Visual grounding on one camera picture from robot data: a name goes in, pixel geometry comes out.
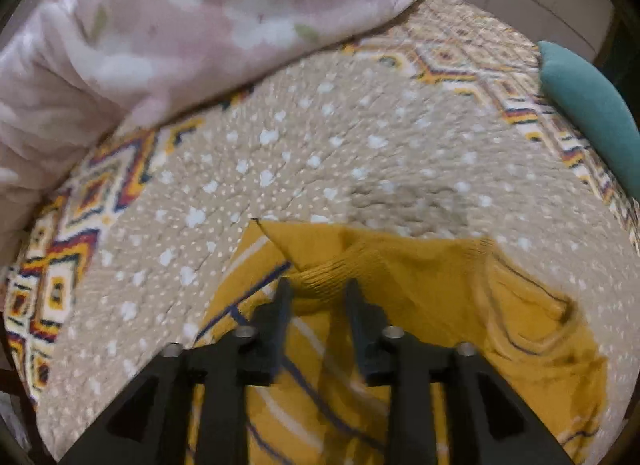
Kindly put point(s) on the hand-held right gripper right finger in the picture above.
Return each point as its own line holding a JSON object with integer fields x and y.
{"x": 363, "y": 326}

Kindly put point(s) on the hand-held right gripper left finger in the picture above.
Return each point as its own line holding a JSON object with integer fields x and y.
{"x": 276, "y": 316}

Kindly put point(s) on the yellow striped towel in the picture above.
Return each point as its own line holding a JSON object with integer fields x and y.
{"x": 440, "y": 285}

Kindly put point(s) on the beige dotted quilted bedspread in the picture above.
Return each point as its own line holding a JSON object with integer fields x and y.
{"x": 350, "y": 145}

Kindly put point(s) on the pink floral duvet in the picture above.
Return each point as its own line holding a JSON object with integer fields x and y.
{"x": 165, "y": 30}

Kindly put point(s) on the teal pillow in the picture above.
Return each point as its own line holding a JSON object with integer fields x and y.
{"x": 587, "y": 100}

